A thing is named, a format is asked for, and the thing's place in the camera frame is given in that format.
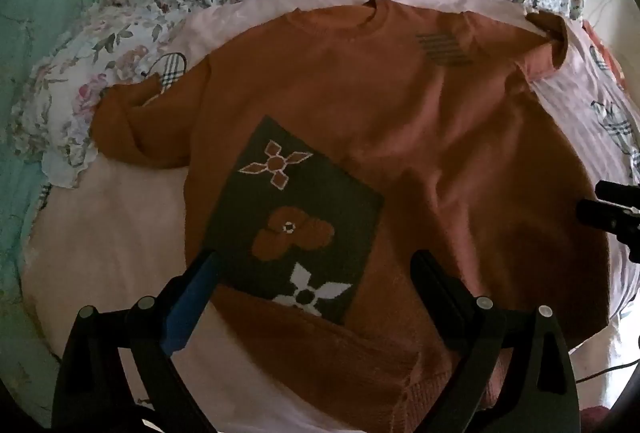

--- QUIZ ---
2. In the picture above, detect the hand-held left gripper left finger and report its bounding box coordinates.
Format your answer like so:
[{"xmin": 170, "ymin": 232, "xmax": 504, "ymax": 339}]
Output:
[{"xmin": 51, "ymin": 250, "xmax": 221, "ymax": 433}]

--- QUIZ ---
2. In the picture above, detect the pink plaid-heart bed sheet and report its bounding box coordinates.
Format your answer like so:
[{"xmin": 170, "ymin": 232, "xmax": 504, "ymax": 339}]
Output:
[{"xmin": 25, "ymin": 0, "xmax": 640, "ymax": 433}]

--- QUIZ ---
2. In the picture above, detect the floral ruffled pillow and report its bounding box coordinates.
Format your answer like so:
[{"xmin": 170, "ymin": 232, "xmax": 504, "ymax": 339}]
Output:
[{"xmin": 10, "ymin": 5, "xmax": 192, "ymax": 190}]

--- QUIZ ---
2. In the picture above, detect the black cable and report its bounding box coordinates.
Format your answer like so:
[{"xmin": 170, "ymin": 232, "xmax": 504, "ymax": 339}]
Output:
[{"xmin": 575, "ymin": 360, "xmax": 640, "ymax": 385}]

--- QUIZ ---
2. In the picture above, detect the orange knit sweater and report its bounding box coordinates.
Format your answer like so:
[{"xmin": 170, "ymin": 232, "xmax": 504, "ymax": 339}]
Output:
[{"xmin": 91, "ymin": 0, "xmax": 612, "ymax": 433}]

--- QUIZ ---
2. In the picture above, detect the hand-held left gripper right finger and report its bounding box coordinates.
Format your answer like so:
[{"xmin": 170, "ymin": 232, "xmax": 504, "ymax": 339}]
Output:
[{"xmin": 409, "ymin": 249, "xmax": 584, "ymax": 433}]

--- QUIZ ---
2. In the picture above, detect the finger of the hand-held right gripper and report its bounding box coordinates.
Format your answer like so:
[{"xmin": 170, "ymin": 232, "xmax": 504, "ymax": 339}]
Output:
[
  {"xmin": 575, "ymin": 198, "xmax": 640, "ymax": 238},
  {"xmin": 594, "ymin": 180, "xmax": 640, "ymax": 208}
]

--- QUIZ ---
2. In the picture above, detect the teal printed sheet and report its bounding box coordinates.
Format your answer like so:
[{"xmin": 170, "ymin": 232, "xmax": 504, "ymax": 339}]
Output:
[{"xmin": 0, "ymin": 0, "xmax": 108, "ymax": 414}]

